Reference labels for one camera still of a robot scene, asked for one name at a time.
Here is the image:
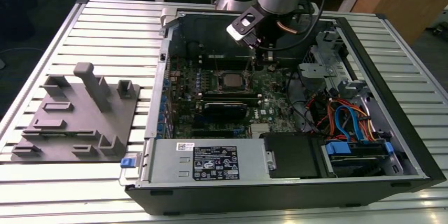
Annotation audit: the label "wooden cabinet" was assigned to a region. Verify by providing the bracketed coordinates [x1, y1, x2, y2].
[353, 0, 448, 45]

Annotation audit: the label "silver power supply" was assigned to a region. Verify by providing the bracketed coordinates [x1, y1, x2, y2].
[135, 138, 278, 184]

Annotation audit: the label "black PC case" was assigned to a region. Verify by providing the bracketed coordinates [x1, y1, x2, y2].
[125, 7, 447, 216]

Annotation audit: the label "grey parts rack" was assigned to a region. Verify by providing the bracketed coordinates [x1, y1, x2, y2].
[10, 62, 142, 162]

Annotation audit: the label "thin black cable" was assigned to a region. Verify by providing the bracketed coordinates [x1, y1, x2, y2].
[286, 70, 318, 133]

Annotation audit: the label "blue data cable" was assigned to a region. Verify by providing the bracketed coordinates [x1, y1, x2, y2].
[334, 105, 369, 143]

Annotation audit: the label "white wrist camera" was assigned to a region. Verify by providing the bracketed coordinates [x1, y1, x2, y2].
[227, 11, 265, 50]

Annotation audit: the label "CPU socket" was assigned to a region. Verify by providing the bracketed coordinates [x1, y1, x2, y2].
[217, 69, 257, 94]

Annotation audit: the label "silver metal drive cage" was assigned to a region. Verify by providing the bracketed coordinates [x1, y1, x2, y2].
[298, 31, 373, 99]

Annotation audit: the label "silver CPU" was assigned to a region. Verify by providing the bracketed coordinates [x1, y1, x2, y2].
[223, 73, 246, 88]

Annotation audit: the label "hard disk in blue carrier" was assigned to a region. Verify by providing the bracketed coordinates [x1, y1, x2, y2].
[325, 140, 395, 177]

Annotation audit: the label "small silver heatsink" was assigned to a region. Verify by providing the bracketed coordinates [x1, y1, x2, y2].
[251, 123, 273, 133]

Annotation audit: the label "black expansion slot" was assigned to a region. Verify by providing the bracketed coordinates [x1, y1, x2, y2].
[191, 129, 237, 138]

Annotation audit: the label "black graphics card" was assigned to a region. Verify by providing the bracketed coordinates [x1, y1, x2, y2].
[203, 100, 250, 121]

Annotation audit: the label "green motherboard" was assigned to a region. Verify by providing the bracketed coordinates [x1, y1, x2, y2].
[167, 58, 306, 140]

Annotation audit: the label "red power wires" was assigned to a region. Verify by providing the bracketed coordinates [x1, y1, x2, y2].
[314, 98, 339, 141]

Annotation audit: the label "orange power wires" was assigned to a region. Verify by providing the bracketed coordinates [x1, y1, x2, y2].
[350, 104, 382, 142]

